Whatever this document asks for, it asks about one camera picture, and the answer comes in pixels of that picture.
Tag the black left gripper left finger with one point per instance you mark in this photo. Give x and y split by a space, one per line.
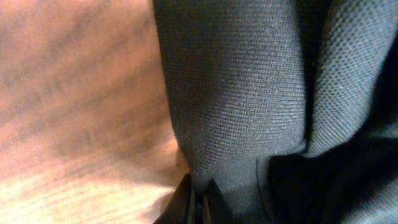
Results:
176 211

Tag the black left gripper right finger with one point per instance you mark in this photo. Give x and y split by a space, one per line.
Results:
215 208

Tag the black polo shirt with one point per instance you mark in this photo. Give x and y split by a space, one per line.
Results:
289 106

